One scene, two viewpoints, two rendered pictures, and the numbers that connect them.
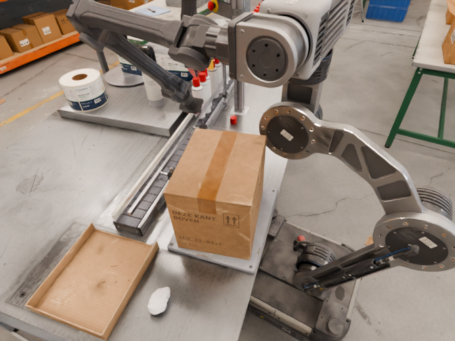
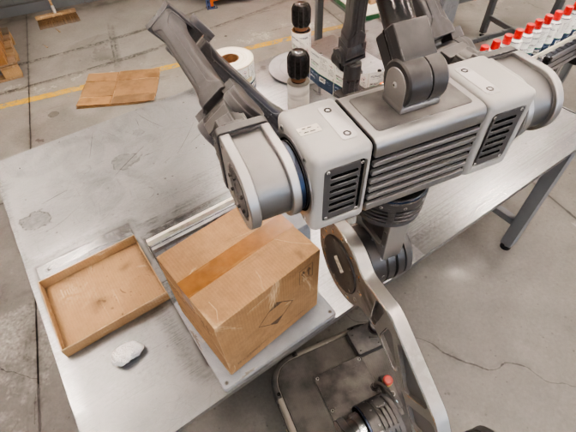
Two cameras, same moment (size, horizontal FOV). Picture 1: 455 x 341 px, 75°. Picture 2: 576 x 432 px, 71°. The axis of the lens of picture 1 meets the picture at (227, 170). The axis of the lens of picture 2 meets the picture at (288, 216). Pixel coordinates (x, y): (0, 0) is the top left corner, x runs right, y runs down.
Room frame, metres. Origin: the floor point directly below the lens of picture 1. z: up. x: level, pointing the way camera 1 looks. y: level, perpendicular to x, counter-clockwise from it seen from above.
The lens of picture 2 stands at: (0.28, -0.40, 1.89)
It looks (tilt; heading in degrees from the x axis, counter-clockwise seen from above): 50 degrees down; 36
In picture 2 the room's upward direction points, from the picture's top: 2 degrees counter-clockwise
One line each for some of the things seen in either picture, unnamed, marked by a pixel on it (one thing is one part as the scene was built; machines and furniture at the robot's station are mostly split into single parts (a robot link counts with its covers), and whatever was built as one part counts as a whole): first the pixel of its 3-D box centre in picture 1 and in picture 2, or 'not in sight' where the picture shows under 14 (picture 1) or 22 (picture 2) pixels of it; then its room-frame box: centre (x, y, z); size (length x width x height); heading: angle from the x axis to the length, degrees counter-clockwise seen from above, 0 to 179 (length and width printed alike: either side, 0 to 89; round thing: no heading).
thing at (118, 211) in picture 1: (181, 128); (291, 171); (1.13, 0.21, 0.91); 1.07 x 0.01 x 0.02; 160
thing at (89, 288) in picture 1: (97, 273); (104, 290); (0.46, 0.42, 0.85); 0.30 x 0.26 x 0.04; 160
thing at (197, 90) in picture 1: (198, 98); not in sight; (1.26, 0.12, 0.98); 0.05 x 0.05 x 0.20
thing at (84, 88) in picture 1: (84, 89); (231, 74); (1.46, 0.74, 0.95); 0.20 x 0.20 x 0.14
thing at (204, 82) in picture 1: (204, 93); not in sight; (1.31, 0.09, 0.98); 0.05 x 0.05 x 0.20
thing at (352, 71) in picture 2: not in sight; (351, 69); (1.40, 0.14, 1.19); 0.07 x 0.06 x 0.07; 58
